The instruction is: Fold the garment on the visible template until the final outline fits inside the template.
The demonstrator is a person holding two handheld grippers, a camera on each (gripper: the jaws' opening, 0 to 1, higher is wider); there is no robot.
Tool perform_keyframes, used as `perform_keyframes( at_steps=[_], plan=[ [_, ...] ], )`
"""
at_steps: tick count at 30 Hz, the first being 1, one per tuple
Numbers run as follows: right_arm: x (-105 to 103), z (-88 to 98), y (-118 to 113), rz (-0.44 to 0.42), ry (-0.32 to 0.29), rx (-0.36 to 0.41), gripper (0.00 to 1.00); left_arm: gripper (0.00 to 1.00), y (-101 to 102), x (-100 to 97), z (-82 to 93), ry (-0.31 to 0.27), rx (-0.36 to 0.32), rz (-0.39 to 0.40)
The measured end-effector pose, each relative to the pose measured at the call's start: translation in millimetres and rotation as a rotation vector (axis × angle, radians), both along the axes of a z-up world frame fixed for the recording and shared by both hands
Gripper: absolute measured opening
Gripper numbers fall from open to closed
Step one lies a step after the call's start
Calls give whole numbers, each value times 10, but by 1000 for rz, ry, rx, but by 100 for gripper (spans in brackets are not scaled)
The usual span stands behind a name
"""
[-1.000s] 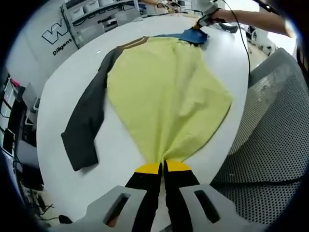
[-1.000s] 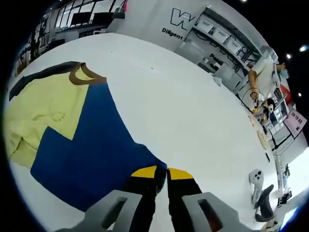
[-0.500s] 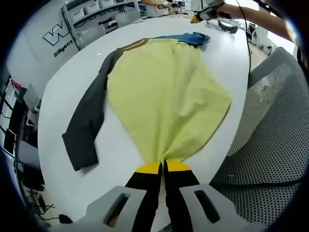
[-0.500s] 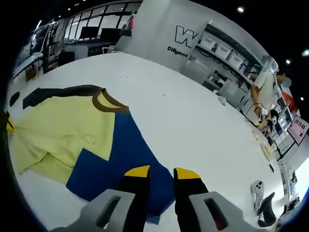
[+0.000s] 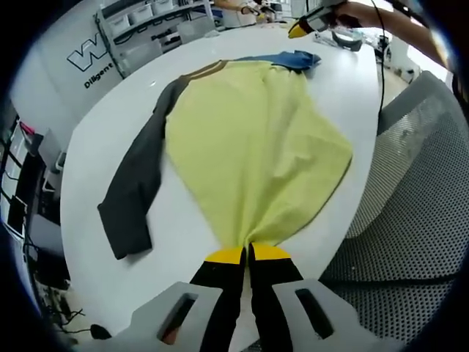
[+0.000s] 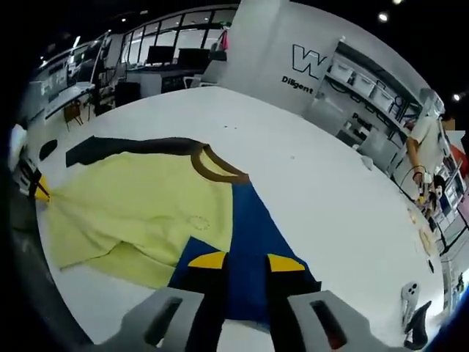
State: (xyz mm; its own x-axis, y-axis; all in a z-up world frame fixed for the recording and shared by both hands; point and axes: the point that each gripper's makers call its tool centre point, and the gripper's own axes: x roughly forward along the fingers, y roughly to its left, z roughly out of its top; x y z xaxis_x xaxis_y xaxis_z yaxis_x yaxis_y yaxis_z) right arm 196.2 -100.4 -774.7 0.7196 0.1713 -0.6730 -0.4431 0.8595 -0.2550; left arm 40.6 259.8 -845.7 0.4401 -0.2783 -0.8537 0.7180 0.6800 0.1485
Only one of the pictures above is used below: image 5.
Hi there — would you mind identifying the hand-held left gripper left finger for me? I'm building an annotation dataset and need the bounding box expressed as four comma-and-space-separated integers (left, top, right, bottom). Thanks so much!
124, 246, 247, 352

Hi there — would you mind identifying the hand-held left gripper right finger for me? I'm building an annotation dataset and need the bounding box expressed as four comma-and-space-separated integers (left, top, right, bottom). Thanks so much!
248, 243, 371, 352

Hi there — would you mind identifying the yellow blue grey sleeved garment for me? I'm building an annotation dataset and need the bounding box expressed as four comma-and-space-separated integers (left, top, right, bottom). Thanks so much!
97, 50, 355, 260

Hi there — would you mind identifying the person's right hand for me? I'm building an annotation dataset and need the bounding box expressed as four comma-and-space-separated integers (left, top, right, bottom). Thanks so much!
329, 5, 367, 29

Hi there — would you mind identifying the grey square-backed chair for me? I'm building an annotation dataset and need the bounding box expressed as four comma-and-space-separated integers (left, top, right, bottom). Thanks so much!
177, 16, 215, 42
120, 40, 163, 78

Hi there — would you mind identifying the grey mesh office chair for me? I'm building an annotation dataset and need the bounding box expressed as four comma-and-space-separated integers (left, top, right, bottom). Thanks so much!
318, 71, 469, 346

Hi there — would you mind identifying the grey metal shelving rack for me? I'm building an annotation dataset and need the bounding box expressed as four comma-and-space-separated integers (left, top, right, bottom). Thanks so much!
93, 0, 218, 76

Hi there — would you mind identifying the pink and grey hanging bag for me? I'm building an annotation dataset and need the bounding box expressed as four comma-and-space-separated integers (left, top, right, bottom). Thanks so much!
19, 122, 44, 155

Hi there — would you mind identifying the black cable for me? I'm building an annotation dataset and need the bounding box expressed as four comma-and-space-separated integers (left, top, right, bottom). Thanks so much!
369, 0, 387, 113

